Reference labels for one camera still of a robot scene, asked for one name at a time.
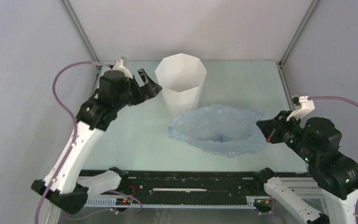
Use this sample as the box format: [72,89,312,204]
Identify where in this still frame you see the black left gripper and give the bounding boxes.
[115,69,163,111]

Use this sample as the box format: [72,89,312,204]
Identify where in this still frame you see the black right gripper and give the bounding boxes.
[256,109,317,163]

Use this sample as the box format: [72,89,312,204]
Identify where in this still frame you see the white octagonal trash bin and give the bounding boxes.
[155,53,207,117]

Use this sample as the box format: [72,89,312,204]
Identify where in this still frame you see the blue plastic trash bag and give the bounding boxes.
[168,105,267,158]

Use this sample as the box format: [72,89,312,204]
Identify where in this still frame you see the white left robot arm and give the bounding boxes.
[31,69,163,214]

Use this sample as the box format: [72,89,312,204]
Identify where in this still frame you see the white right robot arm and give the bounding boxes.
[252,111,358,224]

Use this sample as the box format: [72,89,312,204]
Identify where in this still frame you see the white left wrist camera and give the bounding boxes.
[112,56,133,79]

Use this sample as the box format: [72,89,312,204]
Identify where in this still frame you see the aluminium right corner post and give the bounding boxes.
[279,0,321,67]

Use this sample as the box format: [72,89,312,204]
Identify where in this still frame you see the aluminium corner post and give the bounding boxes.
[279,0,321,67]
[59,0,100,62]

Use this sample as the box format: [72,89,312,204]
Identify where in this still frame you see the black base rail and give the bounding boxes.
[80,169,305,207]

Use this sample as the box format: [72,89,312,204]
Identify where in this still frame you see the aluminium left corner post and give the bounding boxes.
[59,0,100,62]

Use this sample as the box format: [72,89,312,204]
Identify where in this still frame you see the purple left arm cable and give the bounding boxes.
[34,61,143,224]

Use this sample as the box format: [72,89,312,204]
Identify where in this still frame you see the white slotted cable duct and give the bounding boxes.
[84,197,272,209]

